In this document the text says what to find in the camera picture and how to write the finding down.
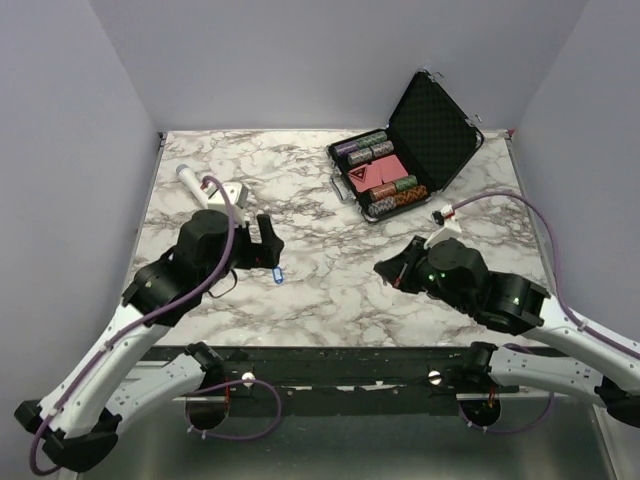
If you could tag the brown chip stack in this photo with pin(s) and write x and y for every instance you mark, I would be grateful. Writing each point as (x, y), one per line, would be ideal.
(383, 191)

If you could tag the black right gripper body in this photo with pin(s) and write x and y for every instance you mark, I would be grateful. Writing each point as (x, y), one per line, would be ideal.
(419, 275)

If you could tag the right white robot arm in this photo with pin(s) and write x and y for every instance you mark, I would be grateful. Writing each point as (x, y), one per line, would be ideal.
(587, 367)

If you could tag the pink playing card deck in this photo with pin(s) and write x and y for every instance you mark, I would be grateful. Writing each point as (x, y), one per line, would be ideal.
(365, 177)

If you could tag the black table front rail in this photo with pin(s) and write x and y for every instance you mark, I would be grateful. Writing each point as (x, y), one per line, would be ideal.
(315, 381)

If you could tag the green chip stack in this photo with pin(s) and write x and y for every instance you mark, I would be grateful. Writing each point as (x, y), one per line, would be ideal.
(371, 139)

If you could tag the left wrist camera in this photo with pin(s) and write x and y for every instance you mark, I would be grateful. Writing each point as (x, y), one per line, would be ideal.
(236, 193)

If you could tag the purple chip stack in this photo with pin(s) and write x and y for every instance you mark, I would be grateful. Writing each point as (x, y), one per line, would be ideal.
(346, 148)

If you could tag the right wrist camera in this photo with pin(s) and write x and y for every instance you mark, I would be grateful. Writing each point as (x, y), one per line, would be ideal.
(447, 226)

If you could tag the blue tan chip stack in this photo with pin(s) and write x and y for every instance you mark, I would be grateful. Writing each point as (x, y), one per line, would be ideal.
(382, 206)

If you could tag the orange black chip stack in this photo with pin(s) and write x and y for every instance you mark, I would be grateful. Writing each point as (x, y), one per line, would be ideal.
(411, 195)

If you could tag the white microphone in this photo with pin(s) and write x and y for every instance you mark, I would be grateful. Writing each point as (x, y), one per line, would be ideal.
(187, 176)

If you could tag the blue plastic key tag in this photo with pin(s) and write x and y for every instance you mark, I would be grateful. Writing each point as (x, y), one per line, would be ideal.
(278, 276)

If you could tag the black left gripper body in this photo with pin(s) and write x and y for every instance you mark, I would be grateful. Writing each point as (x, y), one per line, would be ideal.
(248, 255)

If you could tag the black poker chip case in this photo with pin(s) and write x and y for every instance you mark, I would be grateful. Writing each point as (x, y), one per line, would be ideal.
(430, 134)

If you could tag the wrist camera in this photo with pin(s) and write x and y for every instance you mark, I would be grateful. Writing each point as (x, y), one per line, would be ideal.
(447, 226)
(236, 193)

